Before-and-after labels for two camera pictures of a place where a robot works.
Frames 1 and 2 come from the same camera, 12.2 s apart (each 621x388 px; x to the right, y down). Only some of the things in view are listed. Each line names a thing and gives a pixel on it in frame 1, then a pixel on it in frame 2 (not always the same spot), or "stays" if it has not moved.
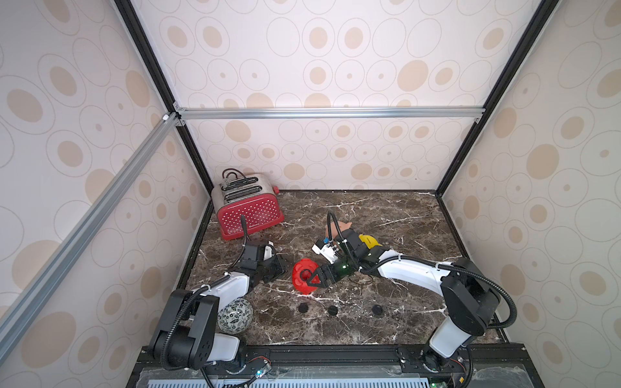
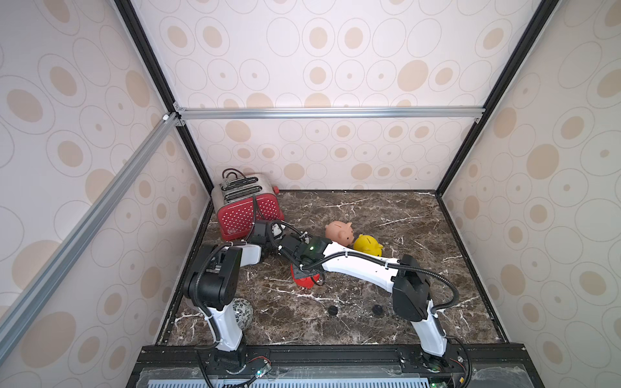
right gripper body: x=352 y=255 to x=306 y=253
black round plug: x=377 y=309 stays
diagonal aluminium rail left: x=16 y=315 stays
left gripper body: x=272 y=269 to x=268 y=244
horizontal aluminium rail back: x=331 y=112 stays
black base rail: x=499 y=365 stays
